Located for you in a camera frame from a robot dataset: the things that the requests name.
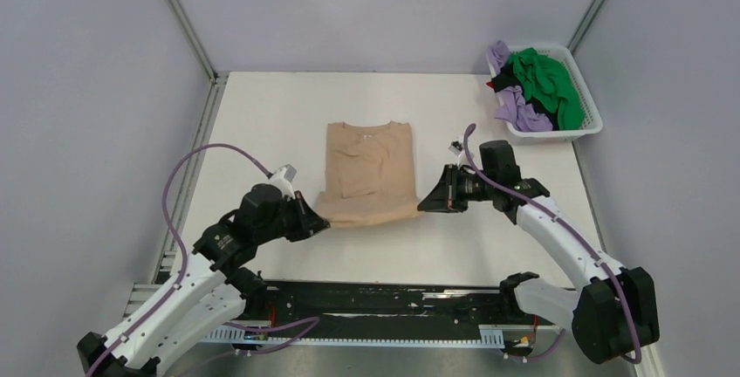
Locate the black garment in basket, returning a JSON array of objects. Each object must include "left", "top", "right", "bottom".
[{"left": 487, "top": 64, "right": 559, "bottom": 133}]

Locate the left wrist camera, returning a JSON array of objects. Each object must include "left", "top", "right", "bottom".
[{"left": 268, "top": 164, "right": 297, "bottom": 198}]

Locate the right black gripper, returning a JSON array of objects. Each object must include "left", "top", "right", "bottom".
[{"left": 418, "top": 164, "right": 495, "bottom": 214}]

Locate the green t shirt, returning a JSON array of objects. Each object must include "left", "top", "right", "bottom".
[{"left": 508, "top": 47, "right": 586, "bottom": 131}]

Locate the white plastic laundry basket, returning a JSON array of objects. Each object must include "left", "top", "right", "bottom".
[{"left": 486, "top": 40, "right": 603, "bottom": 145}]

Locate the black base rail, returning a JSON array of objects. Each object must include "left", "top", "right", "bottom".
[{"left": 236, "top": 280, "right": 549, "bottom": 338}]

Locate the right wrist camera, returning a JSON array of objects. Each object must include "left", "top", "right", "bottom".
[{"left": 449, "top": 141, "right": 468, "bottom": 167}]

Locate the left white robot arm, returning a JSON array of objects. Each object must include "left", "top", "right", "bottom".
[{"left": 77, "top": 183, "right": 330, "bottom": 376}]

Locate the aluminium frame rail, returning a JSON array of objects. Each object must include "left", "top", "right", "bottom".
[{"left": 122, "top": 284, "right": 650, "bottom": 332}]

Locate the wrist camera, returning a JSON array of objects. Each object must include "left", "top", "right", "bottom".
[
  {"left": 449, "top": 141, "right": 468, "bottom": 167},
  {"left": 268, "top": 164, "right": 297, "bottom": 198}
]

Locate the corner metal post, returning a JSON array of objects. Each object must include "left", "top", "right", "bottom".
[
  {"left": 566, "top": 0, "right": 607, "bottom": 54},
  {"left": 165, "top": 0, "right": 218, "bottom": 84}
]

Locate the lavender t shirt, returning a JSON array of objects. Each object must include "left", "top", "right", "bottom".
[{"left": 487, "top": 40, "right": 558, "bottom": 133}]

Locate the beige t shirt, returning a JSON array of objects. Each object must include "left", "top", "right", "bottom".
[{"left": 315, "top": 121, "right": 420, "bottom": 229}]

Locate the white slotted cable duct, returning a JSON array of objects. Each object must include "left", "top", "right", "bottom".
[{"left": 201, "top": 325, "right": 505, "bottom": 350}]

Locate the right corner metal post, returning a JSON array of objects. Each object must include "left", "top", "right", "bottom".
[{"left": 566, "top": 0, "right": 607, "bottom": 54}]

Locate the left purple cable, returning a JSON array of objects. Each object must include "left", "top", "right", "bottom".
[{"left": 83, "top": 142, "right": 320, "bottom": 377}]

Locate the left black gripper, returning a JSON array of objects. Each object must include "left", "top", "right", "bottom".
[{"left": 257, "top": 189, "right": 330, "bottom": 243}]

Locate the left corner metal post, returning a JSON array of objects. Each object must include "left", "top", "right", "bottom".
[{"left": 165, "top": 0, "right": 218, "bottom": 84}]

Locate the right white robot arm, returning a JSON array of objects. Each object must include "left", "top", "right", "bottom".
[{"left": 417, "top": 140, "right": 660, "bottom": 364}]

